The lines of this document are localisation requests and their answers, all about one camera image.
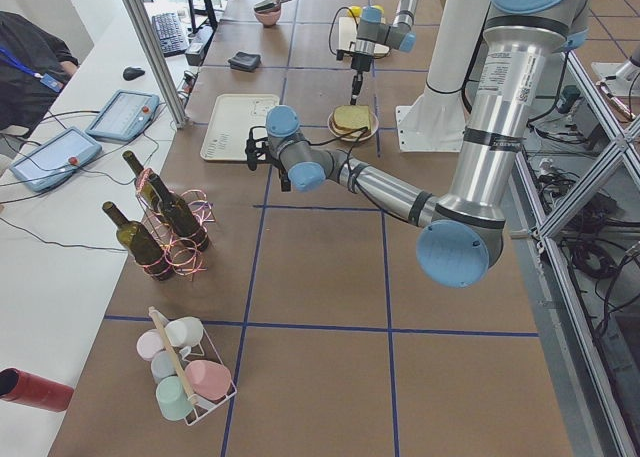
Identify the pink bowl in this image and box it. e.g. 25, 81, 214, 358
254, 4, 281, 27

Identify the white cup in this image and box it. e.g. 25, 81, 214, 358
164, 316, 204, 348

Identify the dark wine bottle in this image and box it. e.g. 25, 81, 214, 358
102, 201, 174, 281
148, 172, 210, 251

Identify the lilac cup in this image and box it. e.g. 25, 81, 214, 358
136, 329, 165, 362

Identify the wooden cutting board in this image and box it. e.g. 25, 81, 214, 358
337, 16, 390, 58

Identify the blue teach pendant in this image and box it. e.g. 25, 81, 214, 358
86, 90, 160, 143
9, 127, 102, 192

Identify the black computer mouse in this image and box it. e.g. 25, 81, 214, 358
122, 66, 145, 82

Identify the dark wine bottle upper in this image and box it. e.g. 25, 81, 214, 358
148, 172, 210, 251

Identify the grey folded cloth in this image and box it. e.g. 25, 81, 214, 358
227, 51, 261, 72

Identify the cream bear tray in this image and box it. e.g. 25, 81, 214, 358
200, 93, 280, 162

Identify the dark wine bottle lower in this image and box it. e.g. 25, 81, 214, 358
102, 201, 174, 281

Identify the blue teach pendant far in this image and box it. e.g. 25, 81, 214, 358
86, 90, 160, 143

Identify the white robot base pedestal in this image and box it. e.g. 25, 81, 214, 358
396, 0, 490, 152

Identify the black keyboard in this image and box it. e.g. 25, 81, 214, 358
151, 12, 189, 57

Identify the white round plate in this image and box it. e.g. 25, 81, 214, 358
327, 111, 379, 143

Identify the aluminium frame post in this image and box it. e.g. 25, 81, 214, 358
122, 0, 188, 129

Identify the seated person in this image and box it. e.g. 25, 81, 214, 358
1, 11, 79, 131

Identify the white wire cup rack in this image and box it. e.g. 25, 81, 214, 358
136, 307, 237, 426

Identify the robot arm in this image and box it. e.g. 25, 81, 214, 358
245, 0, 589, 288
350, 0, 419, 105

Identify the copper wire bottle rack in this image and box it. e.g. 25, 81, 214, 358
136, 190, 212, 276

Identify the yellow lemon left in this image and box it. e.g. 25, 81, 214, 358
348, 6, 362, 19

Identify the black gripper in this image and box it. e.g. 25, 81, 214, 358
245, 125, 291, 192
350, 39, 375, 106

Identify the blue teach pendant near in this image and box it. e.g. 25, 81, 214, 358
9, 127, 102, 192

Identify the mint green cup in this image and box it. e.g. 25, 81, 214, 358
155, 376, 194, 421

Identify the pink cup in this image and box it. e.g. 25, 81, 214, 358
185, 360, 232, 402

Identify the grey blue cup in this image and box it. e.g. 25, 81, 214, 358
150, 350, 176, 384

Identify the red cylinder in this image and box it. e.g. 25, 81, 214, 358
1, 368, 74, 412

